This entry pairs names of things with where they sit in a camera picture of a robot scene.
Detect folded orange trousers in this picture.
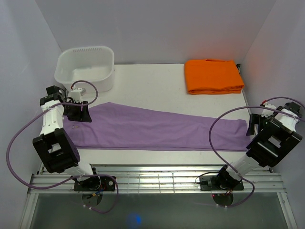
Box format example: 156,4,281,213
184,59,244,95

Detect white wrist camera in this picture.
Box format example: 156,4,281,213
69,88,86,101
261,100,278,117

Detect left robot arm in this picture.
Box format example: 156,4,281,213
32,86,102,191

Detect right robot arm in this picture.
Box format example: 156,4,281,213
214,102,303,190

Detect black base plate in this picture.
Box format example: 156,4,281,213
199,176,244,191
73,176,116,192

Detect white plastic basket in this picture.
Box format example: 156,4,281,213
54,46,114,92

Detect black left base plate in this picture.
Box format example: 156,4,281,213
73,176,116,192

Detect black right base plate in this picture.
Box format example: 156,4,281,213
199,176,244,191

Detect purple trousers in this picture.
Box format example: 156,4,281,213
63,103,250,151

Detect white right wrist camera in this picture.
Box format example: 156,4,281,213
261,100,278,117

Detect aluminium frame rail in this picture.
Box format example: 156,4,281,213
27,163,286,194

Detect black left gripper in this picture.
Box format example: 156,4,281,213
62,100,92,123

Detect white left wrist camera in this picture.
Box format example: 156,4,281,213
69,88,86,101

